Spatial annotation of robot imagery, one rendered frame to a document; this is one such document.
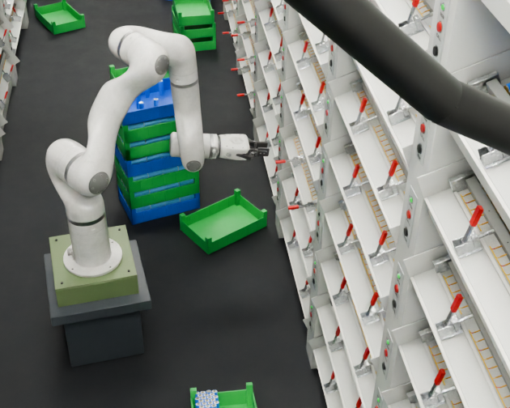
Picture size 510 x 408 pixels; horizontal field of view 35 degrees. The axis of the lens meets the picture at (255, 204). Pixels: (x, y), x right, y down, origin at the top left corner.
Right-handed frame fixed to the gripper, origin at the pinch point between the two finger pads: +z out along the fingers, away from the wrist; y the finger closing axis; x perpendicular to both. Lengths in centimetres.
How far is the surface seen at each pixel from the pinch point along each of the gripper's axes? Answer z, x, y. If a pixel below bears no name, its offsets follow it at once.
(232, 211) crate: 2, 58, 40
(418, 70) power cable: -41, -132, -198
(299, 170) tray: 14.2, 7.5, -1.0
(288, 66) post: 9.2, -21.1, 21.0
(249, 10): 14, 8, 134
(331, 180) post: 10, -22, -49
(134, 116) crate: -42, 13, 38
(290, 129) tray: 14.1, 4.0, 20.6
